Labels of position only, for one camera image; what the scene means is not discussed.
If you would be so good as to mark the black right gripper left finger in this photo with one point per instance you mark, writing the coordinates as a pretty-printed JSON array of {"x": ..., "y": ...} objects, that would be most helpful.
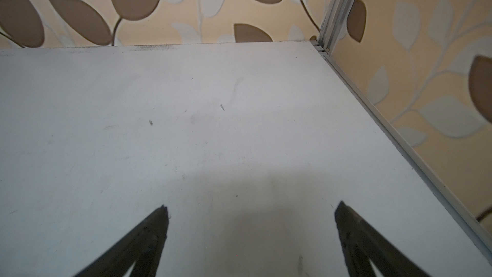
[{"x": 138, "y": 252}]

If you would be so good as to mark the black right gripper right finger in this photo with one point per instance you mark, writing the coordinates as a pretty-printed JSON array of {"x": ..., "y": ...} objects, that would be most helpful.
[{"x": 365, "y": 249}]

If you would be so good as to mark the aluminium frame corner post right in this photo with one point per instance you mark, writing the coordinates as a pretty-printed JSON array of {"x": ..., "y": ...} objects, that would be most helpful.
[{"x": 335, "y": 16}]

